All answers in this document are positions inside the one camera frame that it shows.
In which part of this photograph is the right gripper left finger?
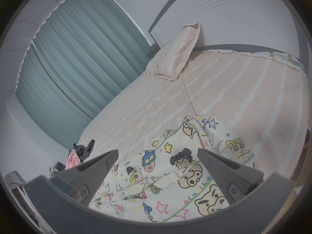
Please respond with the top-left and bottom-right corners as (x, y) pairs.
(51, 149), (119, 208)

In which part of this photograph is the white printed pyjama top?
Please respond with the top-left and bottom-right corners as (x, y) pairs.
(88, 115), (256, 223)

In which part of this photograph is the bed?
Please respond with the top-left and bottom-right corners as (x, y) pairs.
(79, 0), (308, 182)

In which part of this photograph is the grey bedside table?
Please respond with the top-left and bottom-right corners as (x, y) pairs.
(148, 45), (162, 57)

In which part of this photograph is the blue-green curtain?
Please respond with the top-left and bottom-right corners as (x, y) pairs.
(32, 0), (156, 119)
(15, 44), (95, 150)

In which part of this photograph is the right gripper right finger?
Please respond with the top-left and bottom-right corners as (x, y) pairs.
(197, 148), (264, 207)

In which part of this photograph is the pile of clothes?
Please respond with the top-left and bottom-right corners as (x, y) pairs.
(66, 139), (95, 170)

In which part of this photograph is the pink striped pillow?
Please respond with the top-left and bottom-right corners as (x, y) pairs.
(146, 22), (201, 80)

